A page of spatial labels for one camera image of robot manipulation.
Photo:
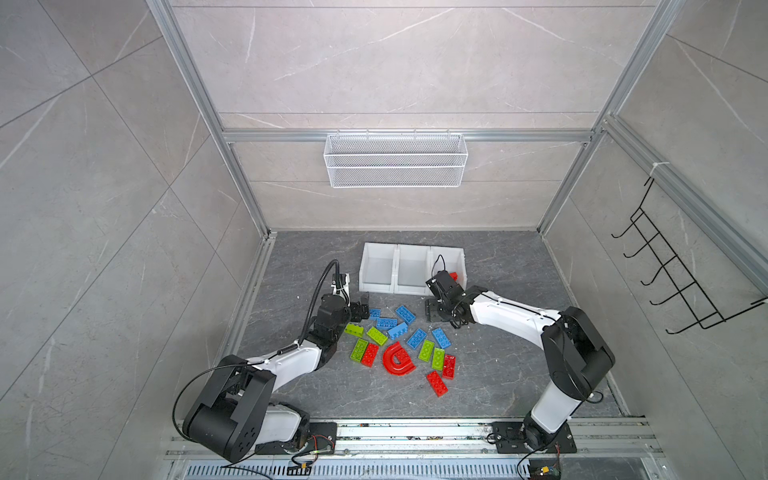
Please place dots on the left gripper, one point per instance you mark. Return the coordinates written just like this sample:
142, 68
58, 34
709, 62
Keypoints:
357, 314

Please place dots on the green lego brick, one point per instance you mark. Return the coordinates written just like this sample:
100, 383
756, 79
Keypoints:
354, 329
377, 336
438, 358
359, 350

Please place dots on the white three-compartment bin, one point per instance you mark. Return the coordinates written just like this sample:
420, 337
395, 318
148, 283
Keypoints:
403, 269

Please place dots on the red lego brick bottom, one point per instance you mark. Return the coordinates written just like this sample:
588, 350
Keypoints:
436, 383

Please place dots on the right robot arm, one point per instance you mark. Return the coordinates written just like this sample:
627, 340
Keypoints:
578, 357

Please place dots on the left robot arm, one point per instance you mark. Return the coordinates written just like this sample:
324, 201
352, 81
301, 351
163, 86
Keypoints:
234, 413

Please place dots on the blue lego brick underside up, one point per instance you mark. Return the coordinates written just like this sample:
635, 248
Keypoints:
416, 339

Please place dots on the green lego brick centre underside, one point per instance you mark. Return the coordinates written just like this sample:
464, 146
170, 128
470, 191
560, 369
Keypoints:
426, 351

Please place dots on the red arch lego piece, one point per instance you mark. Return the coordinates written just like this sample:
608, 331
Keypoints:
397, 361

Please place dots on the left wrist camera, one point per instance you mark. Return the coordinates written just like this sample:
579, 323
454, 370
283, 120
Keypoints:
340, 285

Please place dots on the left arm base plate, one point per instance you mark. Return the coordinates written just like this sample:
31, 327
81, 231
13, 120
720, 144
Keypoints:
313, 436

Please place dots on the metal front rail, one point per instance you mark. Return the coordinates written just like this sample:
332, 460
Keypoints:
447, 448

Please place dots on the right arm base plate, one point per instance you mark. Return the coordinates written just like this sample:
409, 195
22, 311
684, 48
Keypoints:
518, 437

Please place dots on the white wire mesh basket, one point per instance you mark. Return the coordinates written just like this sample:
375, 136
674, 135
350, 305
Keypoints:
402, 160

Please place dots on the black wire hook rack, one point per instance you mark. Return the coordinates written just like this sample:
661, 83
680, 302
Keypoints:
704, 312

